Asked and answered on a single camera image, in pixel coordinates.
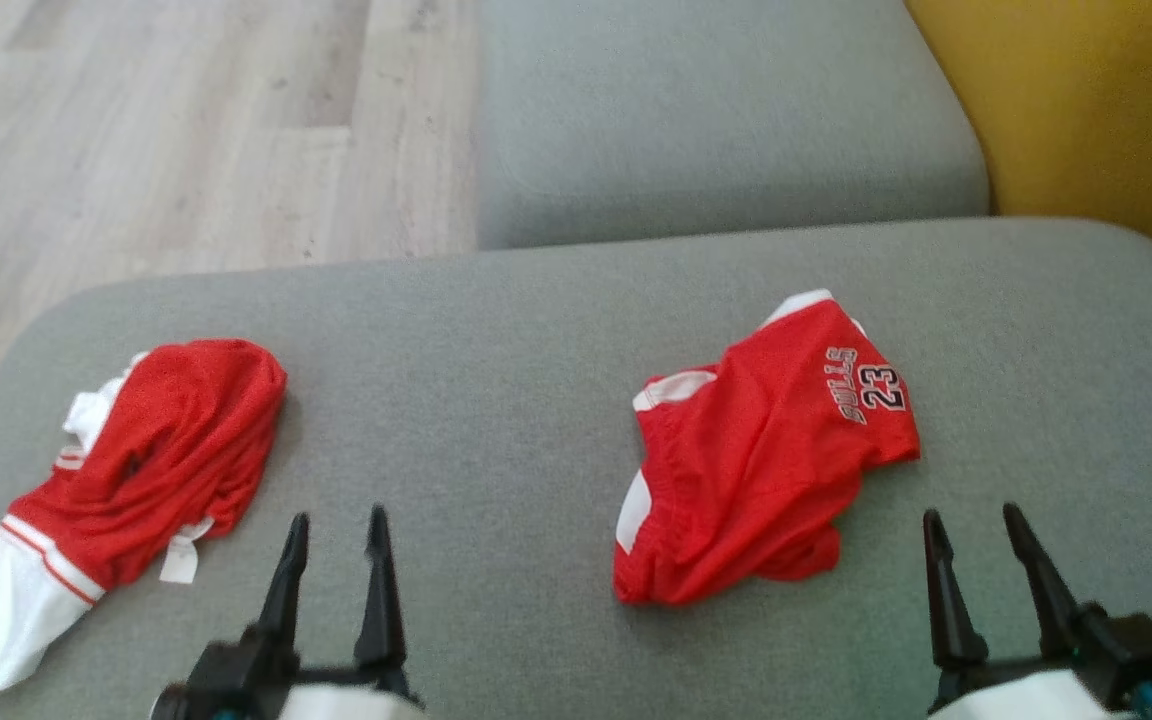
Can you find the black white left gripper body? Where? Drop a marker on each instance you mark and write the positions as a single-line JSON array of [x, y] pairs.
[[236, 680]]

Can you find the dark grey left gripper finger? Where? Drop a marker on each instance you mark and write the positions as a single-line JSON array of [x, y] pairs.
[[284, 590], [381, 600]]

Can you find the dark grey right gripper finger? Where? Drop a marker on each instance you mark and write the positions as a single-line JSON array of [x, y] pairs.
[[948, 600], [1044, 590]]

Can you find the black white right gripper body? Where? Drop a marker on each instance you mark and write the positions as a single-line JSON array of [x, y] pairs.
[[1116, 650]]

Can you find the red white striped shorts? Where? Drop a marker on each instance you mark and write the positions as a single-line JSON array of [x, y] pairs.
[[176, 440]]

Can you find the large grey sofa seat cushion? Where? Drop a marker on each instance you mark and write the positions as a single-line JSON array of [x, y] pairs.
[[496, 400]]

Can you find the red Bulls 23 jersey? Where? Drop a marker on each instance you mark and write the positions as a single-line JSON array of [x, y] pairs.
[[756, 470]]

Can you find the yellow sofa backrest cushion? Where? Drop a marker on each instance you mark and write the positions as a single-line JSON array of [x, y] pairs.
[[1086, 100]]

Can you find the small grey sofa cushion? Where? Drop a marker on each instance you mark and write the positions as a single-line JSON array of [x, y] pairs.
[[716, 110]]

